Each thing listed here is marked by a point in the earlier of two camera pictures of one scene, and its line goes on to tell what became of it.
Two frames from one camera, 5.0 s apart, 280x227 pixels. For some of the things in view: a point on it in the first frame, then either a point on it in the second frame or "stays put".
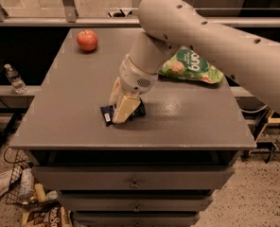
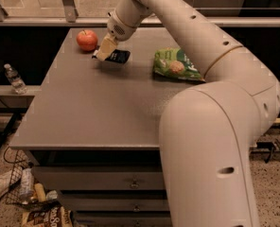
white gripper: [134, 77] to [119, 28]
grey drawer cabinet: [160, 169] stays put
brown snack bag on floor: [54, 217] stays put
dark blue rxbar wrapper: [108, 113] to [118, 56]
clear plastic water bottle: [15, 79] stays put
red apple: [87, 41] stays put
